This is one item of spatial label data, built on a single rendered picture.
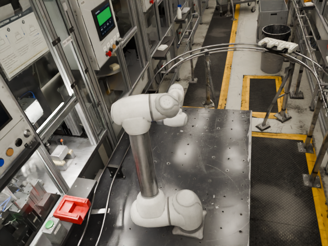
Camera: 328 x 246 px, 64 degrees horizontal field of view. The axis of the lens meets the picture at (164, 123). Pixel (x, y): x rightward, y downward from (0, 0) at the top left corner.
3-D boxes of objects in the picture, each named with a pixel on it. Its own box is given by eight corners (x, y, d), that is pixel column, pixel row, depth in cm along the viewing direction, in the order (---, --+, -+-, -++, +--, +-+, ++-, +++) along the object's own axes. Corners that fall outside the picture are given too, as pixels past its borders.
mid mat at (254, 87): (287, 119, 311) (288, 118, 310) (239, 116, 326) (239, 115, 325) (282, 75, 382) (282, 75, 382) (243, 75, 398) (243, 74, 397)
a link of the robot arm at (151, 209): (171, 232, 143) (132, 235, 144) (171, 212, 158) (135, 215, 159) (150, 98, 114) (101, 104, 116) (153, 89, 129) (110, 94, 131)
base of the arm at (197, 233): (208, 206, 163) (208, 201, 159) (202, 240, 147) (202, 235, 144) (179, 201, 168) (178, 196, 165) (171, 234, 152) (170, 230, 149)
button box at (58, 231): (60, 244, 132) (50, 233, 124) (47, 241, 134) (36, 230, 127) (68, 230, 138) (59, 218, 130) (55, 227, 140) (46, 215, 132)
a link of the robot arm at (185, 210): (204, 230, 146) (203, 208, 132) (172, 233, 147) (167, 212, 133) (201, 204, 158) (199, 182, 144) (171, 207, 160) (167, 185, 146)
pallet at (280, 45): (257, 50, 287) (258, 41, 281) (264, 45, 294) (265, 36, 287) (289, 58, 265) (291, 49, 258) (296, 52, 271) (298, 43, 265)
